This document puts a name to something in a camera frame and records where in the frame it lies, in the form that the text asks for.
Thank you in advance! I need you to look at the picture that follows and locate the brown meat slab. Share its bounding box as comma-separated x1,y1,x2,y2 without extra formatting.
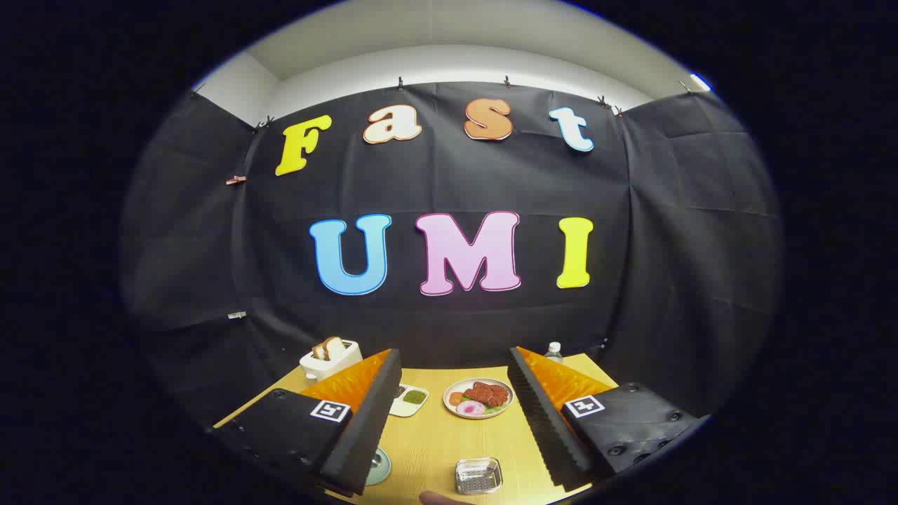
463,382,509,408

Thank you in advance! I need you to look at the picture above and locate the white toaster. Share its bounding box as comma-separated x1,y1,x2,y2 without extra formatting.
300,339,363,383

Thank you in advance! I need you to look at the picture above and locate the pale green round plate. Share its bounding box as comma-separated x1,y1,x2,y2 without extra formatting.
365,447,392,487

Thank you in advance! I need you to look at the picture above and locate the metal wire basket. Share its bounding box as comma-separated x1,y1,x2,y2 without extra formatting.
455,457,504,496

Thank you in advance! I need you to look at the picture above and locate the white oval food plate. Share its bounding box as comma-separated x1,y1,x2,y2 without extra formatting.
443,378,515,420

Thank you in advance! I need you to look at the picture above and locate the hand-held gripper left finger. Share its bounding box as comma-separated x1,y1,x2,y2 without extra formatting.
210,349,403,497

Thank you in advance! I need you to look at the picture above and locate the white divided tray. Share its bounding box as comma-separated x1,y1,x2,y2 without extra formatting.
388,384,429,418

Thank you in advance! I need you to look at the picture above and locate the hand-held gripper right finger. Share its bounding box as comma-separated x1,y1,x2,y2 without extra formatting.
507,346,709,492

